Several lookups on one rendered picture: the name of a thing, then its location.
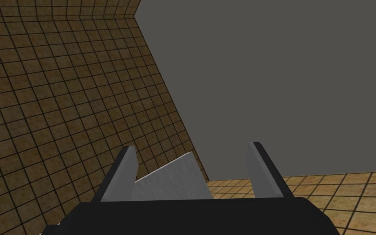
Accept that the pale grey flat panel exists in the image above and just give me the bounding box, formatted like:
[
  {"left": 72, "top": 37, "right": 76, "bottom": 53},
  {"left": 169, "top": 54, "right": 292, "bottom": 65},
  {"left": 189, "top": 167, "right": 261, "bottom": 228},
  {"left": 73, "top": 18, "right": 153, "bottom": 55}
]
[{"left": 131, "top": 151, "right": 214, "bottom": 201}]

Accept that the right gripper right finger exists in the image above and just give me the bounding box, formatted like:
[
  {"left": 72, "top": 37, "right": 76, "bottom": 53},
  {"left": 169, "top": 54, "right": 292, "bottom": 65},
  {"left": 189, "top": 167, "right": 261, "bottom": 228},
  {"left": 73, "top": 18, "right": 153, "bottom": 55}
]
[{"left": 246, "top": 141, "right": 295, "bottom": 199}]

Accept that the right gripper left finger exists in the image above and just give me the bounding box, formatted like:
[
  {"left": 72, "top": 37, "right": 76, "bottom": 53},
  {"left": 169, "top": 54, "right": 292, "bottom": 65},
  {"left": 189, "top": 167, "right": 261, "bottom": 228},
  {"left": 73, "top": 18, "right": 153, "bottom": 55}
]
[{"left": 91, "top": 145, "right": 139, "bottom": 203}]

